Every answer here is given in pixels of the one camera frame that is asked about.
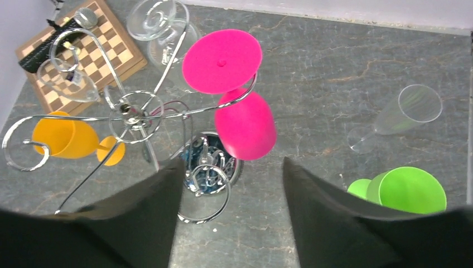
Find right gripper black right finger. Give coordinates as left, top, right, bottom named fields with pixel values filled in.
left=282, top=157, right=418, bottom=268

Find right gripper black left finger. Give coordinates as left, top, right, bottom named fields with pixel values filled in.
left=55, top=158, right=186, bottom=268

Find chrome wire wine glass rack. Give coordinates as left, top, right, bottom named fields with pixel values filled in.
left=1, top=7, right=243, bottom=224

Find green plastic wine glass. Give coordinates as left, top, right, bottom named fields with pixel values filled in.
left=347, top=166, right=447, bottom=214

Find orange plastic wine glass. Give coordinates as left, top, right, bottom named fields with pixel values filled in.
left=32, top=119, right=117, bottom=161

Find clear ribbed flute glass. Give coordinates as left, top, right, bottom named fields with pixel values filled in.
left=347, top=84, right=443, bottom=154

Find clear round wine glass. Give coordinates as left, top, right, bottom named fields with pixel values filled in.
left=36, top=58, right=100, bottom=103

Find pink plastic wine glass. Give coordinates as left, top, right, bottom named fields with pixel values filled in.
left=182, top=29, right=277, bottom=161

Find clear tumbler wine glass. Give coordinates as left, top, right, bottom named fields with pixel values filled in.
left=127, top=0, right=202, bottom=93

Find wooden chessboard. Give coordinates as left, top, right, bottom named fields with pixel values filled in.
left=26, top=1, right=147, bottom=115

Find black flashlight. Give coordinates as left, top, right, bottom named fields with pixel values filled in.
left=18, top=8, right=99, bottom=74

